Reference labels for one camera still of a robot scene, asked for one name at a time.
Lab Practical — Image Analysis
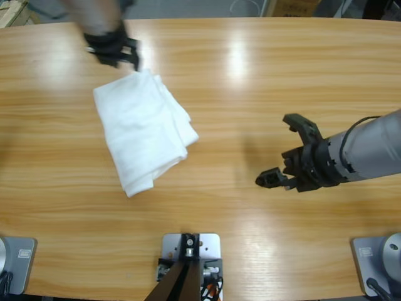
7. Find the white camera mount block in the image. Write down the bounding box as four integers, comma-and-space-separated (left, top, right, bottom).
161, 232, 224, 301

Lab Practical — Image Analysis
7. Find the wrist black camera bracket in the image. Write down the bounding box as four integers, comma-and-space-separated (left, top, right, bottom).
282, 113, 325, 148

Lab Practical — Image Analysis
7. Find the dark camera post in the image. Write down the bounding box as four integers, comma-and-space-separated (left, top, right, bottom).
143, 232, 201, 301

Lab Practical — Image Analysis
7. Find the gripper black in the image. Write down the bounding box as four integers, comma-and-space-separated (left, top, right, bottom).
83, 23, 143, 71
254, 140, 344, 193

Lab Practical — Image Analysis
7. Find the grey metal stand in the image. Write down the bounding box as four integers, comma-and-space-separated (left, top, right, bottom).
332, 0, 353, 19

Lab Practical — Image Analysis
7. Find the wooden crate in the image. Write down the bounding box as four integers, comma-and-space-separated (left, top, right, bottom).
0, 0, 41, 28

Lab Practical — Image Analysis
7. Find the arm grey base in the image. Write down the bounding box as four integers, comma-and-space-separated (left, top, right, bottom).
350, 232, 401, 298
0, 236, 38, 295

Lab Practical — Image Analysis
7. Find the white T-shirt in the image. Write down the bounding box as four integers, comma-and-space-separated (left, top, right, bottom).
93, 68, 200, 198

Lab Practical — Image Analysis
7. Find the orange and black cable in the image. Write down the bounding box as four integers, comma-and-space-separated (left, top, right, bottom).
200, 277, 225, 301

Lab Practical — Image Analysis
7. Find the black base cable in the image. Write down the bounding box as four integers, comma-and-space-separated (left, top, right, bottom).
365, 277, 394, 298
0, 271, 14, 295

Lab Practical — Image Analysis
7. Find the brown cardboard box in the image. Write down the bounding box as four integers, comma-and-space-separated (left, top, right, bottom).
275, 0, 322, 16

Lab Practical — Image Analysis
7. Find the thin white wire hoop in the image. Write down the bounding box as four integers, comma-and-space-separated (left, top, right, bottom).
230, 0, 263, 16

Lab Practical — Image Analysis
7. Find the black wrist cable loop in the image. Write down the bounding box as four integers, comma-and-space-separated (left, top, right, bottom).
340, 115, 382, 166

